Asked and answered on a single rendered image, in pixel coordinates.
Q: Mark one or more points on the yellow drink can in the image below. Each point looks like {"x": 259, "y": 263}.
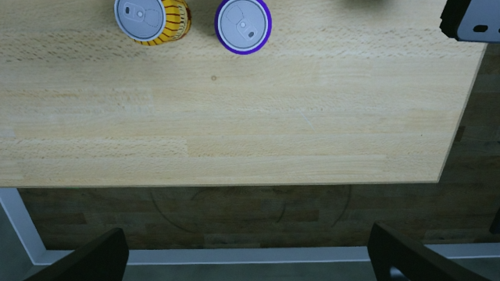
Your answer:
{"x": 153, "y": 22}

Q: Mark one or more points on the purple drink can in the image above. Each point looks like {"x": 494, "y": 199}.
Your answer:
{"x": 243, "y": 26}

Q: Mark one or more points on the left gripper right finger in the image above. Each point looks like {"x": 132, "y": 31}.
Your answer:
{"x": 396, "y": 257}

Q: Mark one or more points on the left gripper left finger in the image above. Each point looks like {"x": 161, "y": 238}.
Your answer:
{"x": 102, "y": 259}

